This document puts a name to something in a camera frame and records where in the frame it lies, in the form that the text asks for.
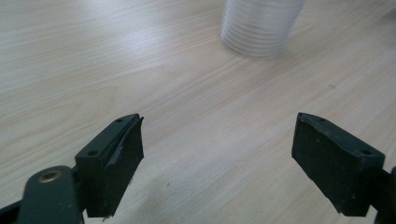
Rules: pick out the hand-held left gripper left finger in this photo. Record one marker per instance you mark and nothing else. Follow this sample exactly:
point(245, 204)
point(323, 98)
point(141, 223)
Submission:
point(102, 174)

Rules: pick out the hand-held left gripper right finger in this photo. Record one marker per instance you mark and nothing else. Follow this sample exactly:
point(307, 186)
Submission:
point(336, 168)

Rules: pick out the stack of clear plastic cups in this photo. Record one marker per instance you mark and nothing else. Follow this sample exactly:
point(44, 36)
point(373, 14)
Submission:
point(260, 28)

